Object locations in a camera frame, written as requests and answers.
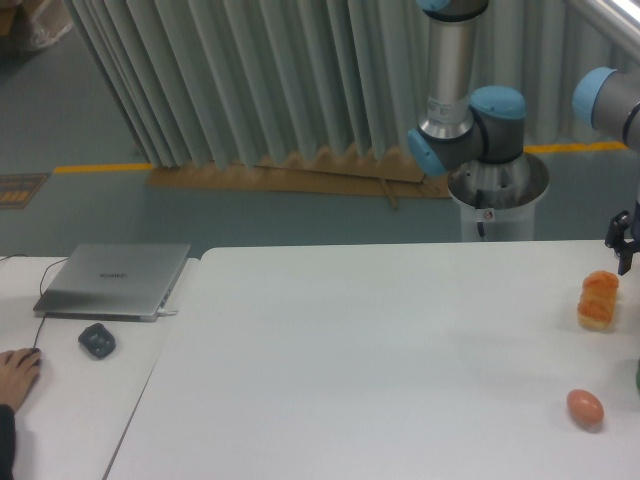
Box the orange bread loaf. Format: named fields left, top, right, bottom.
left=576, top=270, right=619, bottom=330

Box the brown cardboard sheet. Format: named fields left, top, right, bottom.
left=147, top=145, right=449, bottom=209

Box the black mouse cable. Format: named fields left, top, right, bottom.
left=0, top=253, right=74, bottom=351

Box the pale green pleated curtain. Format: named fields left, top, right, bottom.
left=66, top=1, right=639, bottom=167

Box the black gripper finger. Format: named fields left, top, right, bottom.
left=604, top=210, right=633, bottom=276

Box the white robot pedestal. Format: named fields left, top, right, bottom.
left=447, top=153, right=549, bottom=242

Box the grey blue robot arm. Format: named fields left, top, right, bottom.
left=407, top=1, right=639, bottom=275

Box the black sleeve forearm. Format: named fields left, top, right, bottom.
left=0, top=404, right=16, bottom=480

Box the black computer mouse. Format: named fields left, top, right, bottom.
left=30, top=348, right=41, bottom=368

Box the clear plastic bag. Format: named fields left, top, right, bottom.
left=1, top=0, right=73, bottom=54

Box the white usb plug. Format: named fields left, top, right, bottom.
left=157, top=309, right=178, bottom=318

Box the brown egg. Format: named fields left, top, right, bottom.
left=566, top=389, right=604, bottom=427

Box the silver closed laptop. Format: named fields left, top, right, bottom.
left=33, top=243, right=191, bottom=321

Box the person's hand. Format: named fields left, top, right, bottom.
left=0, top=348, right=41, bottom=413

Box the black earbuds case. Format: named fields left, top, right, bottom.
left=78, top=323, right=117, bottom=360

